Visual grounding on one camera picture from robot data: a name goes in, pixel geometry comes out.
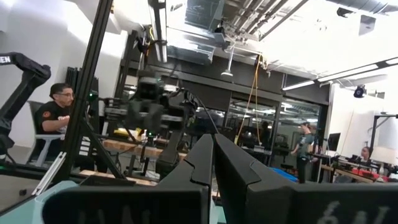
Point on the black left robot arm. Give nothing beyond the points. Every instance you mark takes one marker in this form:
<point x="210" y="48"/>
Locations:
<point x="169" y="155"/>

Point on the wooden workbench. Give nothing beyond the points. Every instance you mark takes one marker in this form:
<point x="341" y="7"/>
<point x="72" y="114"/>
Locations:
<point x="118" y="146"/>

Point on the red boxes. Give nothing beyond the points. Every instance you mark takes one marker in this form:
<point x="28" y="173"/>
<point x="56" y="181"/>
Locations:
<point x="367" y="173"/>

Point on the black computer monitor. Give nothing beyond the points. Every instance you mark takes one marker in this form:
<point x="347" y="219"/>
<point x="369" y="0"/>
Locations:
<point x="334" y="141"/>

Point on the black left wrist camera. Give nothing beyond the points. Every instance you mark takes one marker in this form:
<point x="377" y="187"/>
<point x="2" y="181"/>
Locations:
<point x="149" y="88"/>

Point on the linear ceiling light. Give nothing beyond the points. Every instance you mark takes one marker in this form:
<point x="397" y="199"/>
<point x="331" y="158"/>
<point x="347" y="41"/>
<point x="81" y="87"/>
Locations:
<point x="342" y="74"/>

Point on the black ceiling spotlight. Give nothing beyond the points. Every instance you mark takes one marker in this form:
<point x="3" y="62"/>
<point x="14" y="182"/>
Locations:
<point x="359" y="91"/>

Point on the black background robot arm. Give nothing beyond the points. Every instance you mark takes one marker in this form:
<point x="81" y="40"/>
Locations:
<point x="31" y="74"/>

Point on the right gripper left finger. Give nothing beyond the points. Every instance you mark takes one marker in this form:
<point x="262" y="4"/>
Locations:
<point x="174" y="202"/>

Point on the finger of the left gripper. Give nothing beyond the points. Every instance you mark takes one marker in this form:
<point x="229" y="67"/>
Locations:
<point x="154" y="124"/>
<point x="136" y="123"/>

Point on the wooden top background table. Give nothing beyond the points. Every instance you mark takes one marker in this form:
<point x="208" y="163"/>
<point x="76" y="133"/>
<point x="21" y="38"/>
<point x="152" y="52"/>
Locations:
<point x="342" y="172"/>

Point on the person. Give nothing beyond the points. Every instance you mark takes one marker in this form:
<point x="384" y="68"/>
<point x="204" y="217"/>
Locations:
<point x="53" y="115"/>
<point x="366" y="153"/>
<point x="303" y="146"/>

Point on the grey office chair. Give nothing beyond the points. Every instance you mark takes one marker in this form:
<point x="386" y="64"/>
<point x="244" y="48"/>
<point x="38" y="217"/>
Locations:
<point x="46" y="137"/>

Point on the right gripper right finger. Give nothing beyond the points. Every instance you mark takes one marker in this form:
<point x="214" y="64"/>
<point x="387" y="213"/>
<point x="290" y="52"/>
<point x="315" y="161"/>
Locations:
<point x="255" y="199"/>

